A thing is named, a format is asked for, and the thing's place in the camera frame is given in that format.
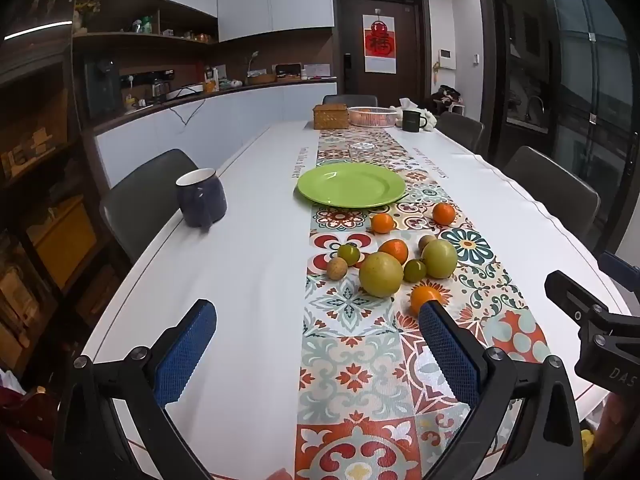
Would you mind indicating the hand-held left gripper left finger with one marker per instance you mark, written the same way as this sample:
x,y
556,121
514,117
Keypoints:
x,y
186,355

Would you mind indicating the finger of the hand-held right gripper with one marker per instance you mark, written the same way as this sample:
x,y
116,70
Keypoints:
x,y
620,267
570,295

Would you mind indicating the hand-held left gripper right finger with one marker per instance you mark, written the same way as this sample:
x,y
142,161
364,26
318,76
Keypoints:
x,y
447,355

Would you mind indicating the orange mandarin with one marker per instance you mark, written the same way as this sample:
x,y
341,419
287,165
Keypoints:
x,y
422,296
444,213
394,249
383,223

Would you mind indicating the small green fruit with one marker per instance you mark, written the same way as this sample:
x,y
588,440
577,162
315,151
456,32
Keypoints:
x,y
349,254
414,270

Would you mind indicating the large yellow-green pear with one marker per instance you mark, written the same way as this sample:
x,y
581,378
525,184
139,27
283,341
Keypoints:
x,y
440,259
381,275

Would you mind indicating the small brown fruit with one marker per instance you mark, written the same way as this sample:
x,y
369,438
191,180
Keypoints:
x,y
425,242
337,268

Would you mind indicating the green plate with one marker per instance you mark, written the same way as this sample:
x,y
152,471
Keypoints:
x,y
350,185

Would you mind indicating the grey chair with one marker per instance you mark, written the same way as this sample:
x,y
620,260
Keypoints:
x,y
550,195
350,100
462,130
142,200

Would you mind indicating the white patterned tablecloth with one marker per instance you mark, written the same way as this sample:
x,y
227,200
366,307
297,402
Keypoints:
x,y
240,260

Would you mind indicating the dark blue mug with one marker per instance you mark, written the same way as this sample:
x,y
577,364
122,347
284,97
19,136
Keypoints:
x,y
200,200

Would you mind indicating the metal faucet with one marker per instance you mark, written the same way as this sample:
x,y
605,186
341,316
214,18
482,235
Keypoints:
x,y
536,102

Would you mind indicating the glass sliding door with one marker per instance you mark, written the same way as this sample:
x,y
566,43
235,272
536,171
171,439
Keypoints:
x,y
580,85

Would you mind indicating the dark wooden bookshelf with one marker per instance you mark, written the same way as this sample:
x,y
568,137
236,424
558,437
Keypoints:
x,y
45,210

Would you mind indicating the dark bag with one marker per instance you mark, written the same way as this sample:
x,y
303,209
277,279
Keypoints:
x,y
446,96

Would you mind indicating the dark green mug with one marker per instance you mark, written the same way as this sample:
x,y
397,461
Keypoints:
x,y
411,121

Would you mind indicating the white base cabinet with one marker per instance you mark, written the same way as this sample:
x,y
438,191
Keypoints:
x,y
240,115

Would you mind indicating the white plastic basket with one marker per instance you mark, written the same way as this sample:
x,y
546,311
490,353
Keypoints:
x,y
372,116

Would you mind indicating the white cloth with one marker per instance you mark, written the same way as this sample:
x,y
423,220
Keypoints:
x,y
407,104

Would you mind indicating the wicker box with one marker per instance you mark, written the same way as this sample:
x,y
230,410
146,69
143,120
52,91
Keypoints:
x,y
330,117

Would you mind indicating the white intercom panel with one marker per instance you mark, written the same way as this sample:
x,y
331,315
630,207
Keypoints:
x,y
446,58

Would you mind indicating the black coffee machine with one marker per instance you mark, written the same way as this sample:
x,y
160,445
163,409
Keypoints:
x,y
102,85

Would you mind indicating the dark brown door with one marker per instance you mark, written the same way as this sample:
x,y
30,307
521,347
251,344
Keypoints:
x,y
410,50

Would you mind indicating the black countertop appliance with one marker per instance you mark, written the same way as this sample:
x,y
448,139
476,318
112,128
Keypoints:
x,y
288,71

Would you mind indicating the white desk lamp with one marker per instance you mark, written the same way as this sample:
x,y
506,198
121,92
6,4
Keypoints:
x,y
254,57

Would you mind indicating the red and white door poster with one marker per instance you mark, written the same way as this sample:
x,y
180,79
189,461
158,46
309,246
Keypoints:
x,y
378,42

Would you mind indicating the wooden wall shelf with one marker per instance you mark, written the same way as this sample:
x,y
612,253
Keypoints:
x,y
140,37

